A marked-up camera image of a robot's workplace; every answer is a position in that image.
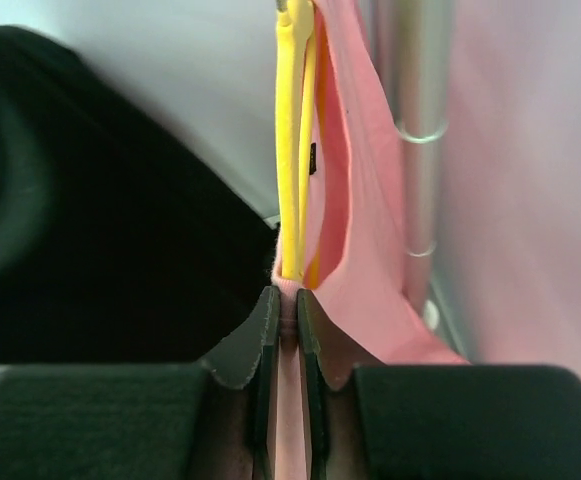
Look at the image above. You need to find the pink t shirt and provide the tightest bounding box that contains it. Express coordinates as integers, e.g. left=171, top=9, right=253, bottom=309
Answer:
left=272, top=1, right=461, bottom=479

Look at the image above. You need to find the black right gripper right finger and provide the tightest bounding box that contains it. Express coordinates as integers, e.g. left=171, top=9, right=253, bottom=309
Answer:
left=297, top=290, right=581, bottom=479

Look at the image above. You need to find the black t shirt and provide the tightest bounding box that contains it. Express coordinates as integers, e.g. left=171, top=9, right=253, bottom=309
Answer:
left=0, top=26, right=275, bottom=364

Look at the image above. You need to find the yellow hanger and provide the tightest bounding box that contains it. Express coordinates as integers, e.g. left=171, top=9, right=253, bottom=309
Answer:
left=275, top=0, right=318, bottom=287

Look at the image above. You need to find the metal clothes rack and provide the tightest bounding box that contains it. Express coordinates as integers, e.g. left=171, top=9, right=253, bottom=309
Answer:
left=372, top=1, right=460, bottom=353

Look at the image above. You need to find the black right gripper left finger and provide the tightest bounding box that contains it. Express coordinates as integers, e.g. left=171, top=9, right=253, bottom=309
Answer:
left=0, top=286, right=281, bottom=479

